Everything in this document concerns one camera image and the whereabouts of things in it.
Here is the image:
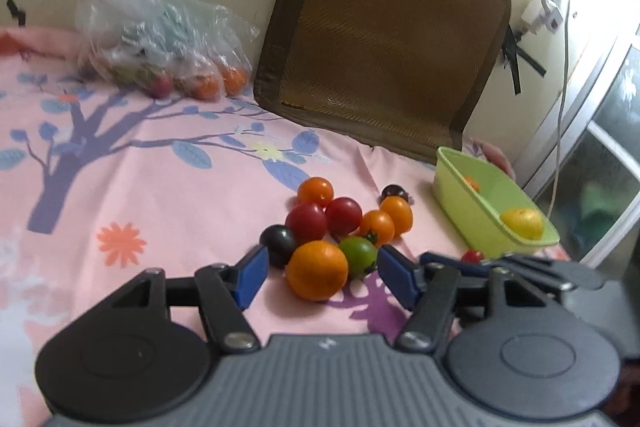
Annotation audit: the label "red cherry tomato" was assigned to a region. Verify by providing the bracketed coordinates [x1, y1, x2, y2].
[461, 251, 485, 265]

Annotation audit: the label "dark purple plum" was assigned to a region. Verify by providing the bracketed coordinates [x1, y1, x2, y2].
[380, 184, 413, 205]

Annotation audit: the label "green tomato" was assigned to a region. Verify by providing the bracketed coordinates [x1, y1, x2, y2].
[338, 236, 378, 280]

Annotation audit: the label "black tomato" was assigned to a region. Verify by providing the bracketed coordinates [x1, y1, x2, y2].
[259, 225, 297, 269]

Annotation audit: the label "green plastic basket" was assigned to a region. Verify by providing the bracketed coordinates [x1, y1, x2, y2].
[432, 146, 560, 258]

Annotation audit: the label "sliding glass door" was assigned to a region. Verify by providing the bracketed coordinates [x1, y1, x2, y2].
[515, 25, 639, 279]

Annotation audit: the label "pink deer bedsheet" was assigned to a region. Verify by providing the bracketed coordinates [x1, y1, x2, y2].
[0, 26, 572, 427]

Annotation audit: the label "black tape strips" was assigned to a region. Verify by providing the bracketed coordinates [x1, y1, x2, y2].
[501, 26, 547, 95]

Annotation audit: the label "brown seat cushion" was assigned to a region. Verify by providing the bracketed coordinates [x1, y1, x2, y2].
[254, 0, 511, 161]

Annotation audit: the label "white power strip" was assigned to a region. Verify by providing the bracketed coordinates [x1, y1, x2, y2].
[520, 0, 570, 35]

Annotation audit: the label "clear plastic fruit bag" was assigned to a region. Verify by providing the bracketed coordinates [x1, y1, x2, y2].
[75, 0, 259, 101]

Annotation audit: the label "white power cable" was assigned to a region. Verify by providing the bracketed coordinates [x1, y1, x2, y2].
[546, 0, 574, 220]

